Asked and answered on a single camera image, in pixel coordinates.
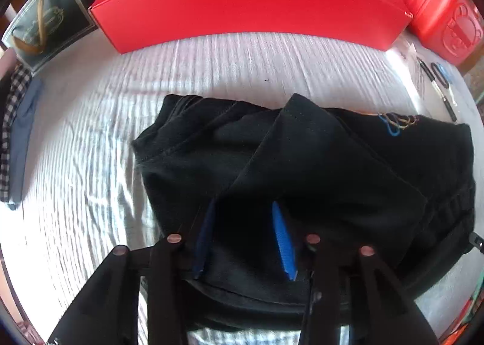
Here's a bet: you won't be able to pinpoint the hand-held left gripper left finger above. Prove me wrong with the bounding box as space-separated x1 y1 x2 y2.
47 198 217 345

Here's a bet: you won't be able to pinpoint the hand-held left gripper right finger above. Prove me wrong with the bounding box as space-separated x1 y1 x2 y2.
271 200 441 345

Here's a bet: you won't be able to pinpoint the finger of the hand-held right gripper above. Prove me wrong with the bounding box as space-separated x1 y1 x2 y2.
468 232 484 255

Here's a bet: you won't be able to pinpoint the black garment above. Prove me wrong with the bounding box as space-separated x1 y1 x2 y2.
130 93 477 333

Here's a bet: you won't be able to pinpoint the light blue striped bed sheet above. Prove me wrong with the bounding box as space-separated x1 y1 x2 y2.
0 31 484 345

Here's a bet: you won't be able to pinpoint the black pen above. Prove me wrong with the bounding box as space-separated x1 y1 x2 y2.
416 58 458 122

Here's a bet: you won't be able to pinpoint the small blue scissors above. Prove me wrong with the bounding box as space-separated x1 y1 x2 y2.
431 62 453 89

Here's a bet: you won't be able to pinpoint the white paper sheet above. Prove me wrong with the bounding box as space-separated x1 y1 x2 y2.
386 37 460 119

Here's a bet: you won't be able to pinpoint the blue folded garment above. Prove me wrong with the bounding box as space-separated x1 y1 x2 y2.
8 76 45 212

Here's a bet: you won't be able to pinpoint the checkered folded garment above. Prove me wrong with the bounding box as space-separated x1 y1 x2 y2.
0 63 33 202

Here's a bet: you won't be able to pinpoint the red gift box gold emblem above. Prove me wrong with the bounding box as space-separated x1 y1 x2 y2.
88 0 412 54

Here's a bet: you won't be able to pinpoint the dark gift bag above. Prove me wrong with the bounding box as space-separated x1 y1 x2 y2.
1 0 110 74

